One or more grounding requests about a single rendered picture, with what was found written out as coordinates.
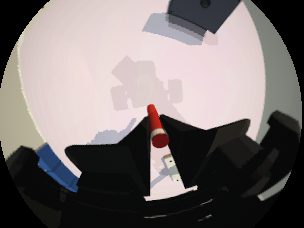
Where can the red peg with white band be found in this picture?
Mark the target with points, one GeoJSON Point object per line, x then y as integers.
{"type": "Point", "coordinates": [158, 133]}

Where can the dark grey sloped panel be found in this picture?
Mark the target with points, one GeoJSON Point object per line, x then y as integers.
{"type": "Point", "coordinates": [209, 14]}

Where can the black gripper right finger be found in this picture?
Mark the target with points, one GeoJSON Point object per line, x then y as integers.
{"type": "Point", "coordinates": [191, 148]}

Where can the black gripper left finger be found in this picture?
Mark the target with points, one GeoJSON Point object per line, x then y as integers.
{"type": "Point", "coordinates": [132, 155]}

